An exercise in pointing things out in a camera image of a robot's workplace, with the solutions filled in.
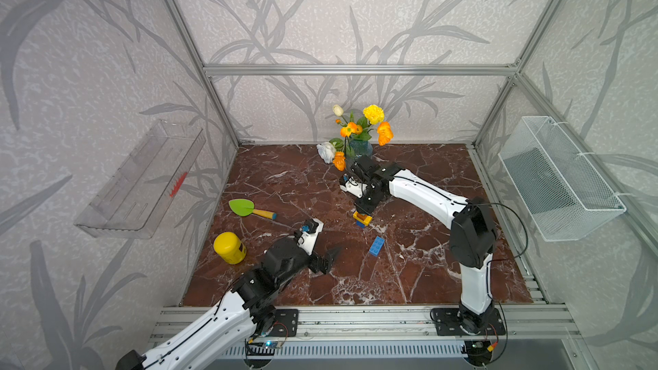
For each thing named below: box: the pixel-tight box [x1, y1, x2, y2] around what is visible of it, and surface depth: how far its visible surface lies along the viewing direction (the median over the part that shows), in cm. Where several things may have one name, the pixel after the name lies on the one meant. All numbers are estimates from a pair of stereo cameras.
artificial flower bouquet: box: [316, 104, 395, 172], surface depth 85 cm
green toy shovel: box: [227, 197, 278, 220], surface depth 101 cm
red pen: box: [169, 172, 188, 198], surface depth 69 cm
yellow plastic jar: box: [213, 231, 247, 265], surface depth 81 cm
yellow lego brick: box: [352, 211, 373, 227], surface depth 91 cm
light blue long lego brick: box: [368, 235, 386, 257], surface depth 90 cm
